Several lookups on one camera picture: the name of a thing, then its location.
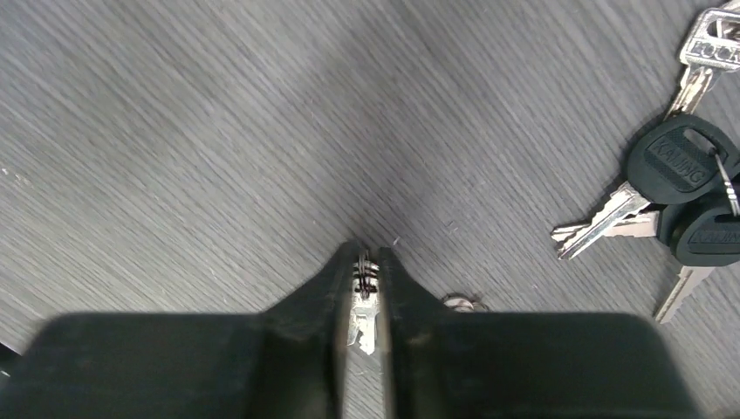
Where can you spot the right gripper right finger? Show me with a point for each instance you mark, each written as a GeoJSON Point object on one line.
{"type": "Point", "coordinates": [444, 364]}

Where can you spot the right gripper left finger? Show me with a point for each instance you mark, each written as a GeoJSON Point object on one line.
{"type": "Point", "coordinates": [288, 361]}

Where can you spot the small silver key bunch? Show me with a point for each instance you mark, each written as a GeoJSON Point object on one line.
{"type": "Point", "coordinates": [365, 306]}

